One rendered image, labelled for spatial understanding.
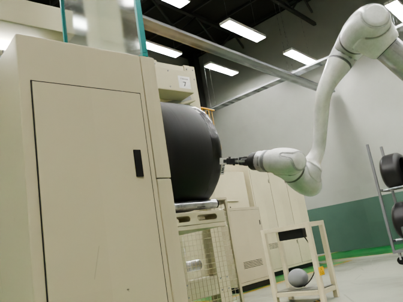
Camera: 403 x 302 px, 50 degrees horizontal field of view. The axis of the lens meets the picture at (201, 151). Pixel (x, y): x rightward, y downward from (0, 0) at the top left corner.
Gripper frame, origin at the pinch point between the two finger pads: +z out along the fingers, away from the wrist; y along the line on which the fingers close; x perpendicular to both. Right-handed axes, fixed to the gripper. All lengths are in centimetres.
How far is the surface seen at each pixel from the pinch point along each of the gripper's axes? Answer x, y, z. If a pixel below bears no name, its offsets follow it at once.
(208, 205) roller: 21.4, -4.0, 16.3
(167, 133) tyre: -12.4, 17.5, 20.4
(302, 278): 122, -242, 146
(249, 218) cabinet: 90, -370, 348
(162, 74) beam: -51, -13, 70
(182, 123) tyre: -17.4, 12.1, 16.3
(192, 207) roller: 21.6, 6.2, 16.4
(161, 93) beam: -41, -14, 73
